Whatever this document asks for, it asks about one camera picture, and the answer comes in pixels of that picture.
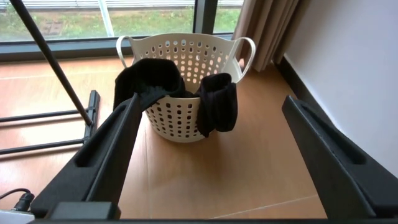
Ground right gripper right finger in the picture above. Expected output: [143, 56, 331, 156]
[282, 95, 398, 220]

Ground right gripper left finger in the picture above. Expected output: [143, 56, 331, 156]
[30, 92, 143, 220]

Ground black shorts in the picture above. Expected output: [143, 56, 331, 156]
[113, 57, 239, 138]

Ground black clothes rack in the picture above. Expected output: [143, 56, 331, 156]
[0, 0, 101, 156]

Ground white laundry basket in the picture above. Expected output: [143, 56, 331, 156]
[116, 32, 257, 144]

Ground beige curtain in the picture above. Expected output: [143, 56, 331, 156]
[232, 0, 312, 72]

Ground window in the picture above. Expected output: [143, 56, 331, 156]
[0, 0, 245, 62]

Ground black cable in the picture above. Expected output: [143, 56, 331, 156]
[0, 188, 35, 212]

